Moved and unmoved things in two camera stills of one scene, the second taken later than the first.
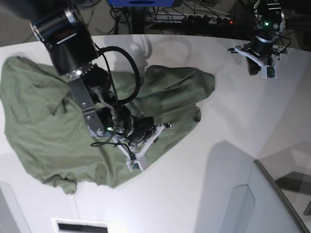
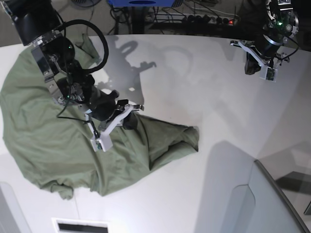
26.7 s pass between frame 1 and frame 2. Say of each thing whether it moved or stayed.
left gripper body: moved
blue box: stayed
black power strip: stayed
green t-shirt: moved
